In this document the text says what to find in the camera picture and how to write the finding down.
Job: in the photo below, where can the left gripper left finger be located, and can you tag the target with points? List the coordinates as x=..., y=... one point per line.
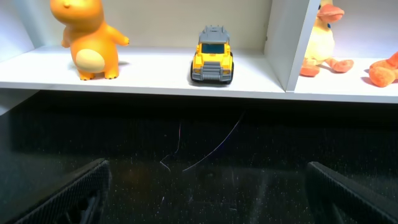
x=71, y=196

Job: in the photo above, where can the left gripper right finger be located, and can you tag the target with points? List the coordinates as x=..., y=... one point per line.
x=342, y=199

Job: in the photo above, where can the grey and yellow toy truck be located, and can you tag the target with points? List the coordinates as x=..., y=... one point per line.
x=212, y=62

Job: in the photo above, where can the white plush duck yellow hat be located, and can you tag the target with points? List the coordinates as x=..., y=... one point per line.
x=383, y=74

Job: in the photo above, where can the white shelf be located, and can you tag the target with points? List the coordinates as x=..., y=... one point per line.
x=155, y=71

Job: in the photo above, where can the orange toy dinosaur figure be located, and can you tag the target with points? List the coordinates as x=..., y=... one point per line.
x=90, y=40

